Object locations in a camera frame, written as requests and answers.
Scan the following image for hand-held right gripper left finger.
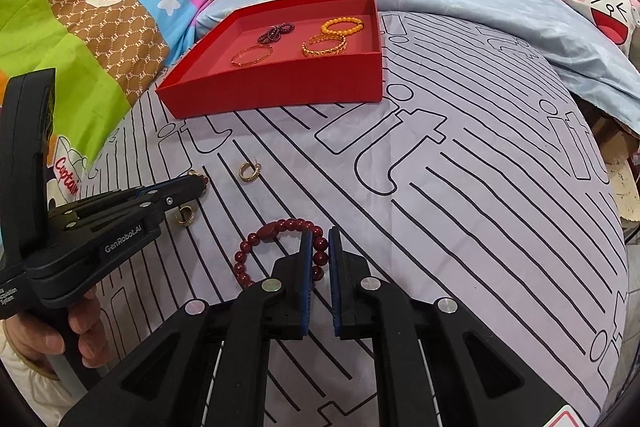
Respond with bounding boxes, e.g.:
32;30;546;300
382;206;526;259
60;229;314;427

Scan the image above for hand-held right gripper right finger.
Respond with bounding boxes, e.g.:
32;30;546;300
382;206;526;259
327;227;568;427

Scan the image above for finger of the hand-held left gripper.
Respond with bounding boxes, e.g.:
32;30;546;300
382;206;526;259
65;200;174;239
50;177;209;220

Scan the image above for dark red bead bracelet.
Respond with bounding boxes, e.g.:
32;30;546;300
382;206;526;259
235;217;331;290

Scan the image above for thin gold bangle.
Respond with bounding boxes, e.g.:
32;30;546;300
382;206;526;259
231;45;272;68

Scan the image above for red shallow box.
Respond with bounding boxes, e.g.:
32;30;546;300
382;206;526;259
155;0;387;120

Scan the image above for purple twisted bead bracelet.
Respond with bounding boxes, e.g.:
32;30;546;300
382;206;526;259
256;24;296;46

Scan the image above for gold chain bangle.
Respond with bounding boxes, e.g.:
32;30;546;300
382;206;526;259
301;33;347;58

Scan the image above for orange bead bracelet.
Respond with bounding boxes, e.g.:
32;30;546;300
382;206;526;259
320;18;365;38

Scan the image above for person's left forearm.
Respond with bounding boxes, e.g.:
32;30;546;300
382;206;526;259
0;338;71;413

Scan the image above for person's left hand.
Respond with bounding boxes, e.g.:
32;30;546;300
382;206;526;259
0;289;109;369

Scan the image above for grey striped bed sheet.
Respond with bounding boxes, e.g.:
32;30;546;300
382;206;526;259
75;9;631;427

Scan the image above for brown cardboard piece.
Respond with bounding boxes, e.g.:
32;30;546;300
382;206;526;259
597;122;640;223

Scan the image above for pink cartoon face pillow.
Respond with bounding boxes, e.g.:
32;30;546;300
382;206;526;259
557;0;640;55

